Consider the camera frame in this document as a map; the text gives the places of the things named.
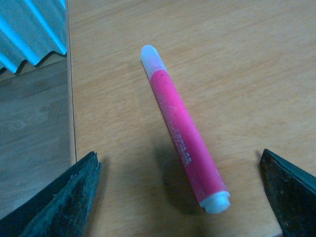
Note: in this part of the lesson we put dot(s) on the grey pleated curtain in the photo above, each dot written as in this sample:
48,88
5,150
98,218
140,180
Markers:
30,30

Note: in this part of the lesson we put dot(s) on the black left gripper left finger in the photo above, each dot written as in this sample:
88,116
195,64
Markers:
62,208

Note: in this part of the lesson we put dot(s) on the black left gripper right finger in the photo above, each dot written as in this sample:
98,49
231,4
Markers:
291,193

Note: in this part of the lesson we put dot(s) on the pink marker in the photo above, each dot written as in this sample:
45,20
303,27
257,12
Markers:
208,185

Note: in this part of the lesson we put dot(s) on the wooden nightstand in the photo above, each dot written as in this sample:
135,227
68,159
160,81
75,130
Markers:
246,71

